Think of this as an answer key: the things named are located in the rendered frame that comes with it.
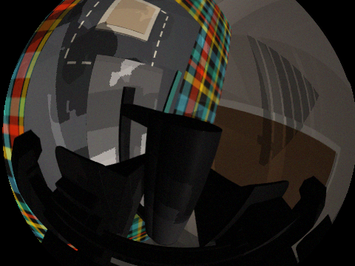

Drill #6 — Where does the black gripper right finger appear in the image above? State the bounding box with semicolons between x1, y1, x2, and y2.
195;169;289;248

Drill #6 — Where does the beige square tile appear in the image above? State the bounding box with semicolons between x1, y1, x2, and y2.
95;0;160;42

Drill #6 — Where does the teal flat trowel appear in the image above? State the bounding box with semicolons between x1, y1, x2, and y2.
163;71;181;113

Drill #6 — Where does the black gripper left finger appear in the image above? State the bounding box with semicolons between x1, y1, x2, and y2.
55;146;145;239

